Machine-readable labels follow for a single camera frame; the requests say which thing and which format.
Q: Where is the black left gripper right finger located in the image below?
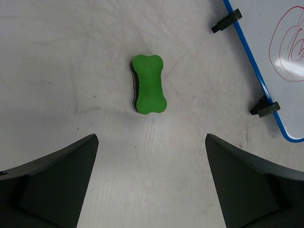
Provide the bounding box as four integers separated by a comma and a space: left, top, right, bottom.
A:
205, 134, 304, 228

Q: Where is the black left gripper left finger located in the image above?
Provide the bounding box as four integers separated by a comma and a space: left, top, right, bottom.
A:
0, 134, 99, 228

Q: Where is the green bone shaped eraser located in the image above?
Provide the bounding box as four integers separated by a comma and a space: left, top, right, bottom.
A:
130, 55, 167, 114

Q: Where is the blue framed whiteboard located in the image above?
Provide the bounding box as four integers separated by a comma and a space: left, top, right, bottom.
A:
224, 0, 304, 143

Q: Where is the black whiteboard foot near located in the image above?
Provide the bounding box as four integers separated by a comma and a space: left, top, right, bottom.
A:
250, 96, 281, 118

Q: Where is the black whiteboard foot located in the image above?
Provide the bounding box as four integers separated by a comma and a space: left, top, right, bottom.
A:
250, 96, 281, 118
211, 9, 242, 33

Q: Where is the black whiteboard foot far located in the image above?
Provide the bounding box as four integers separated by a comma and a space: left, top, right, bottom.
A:
211, 9, 242, 33

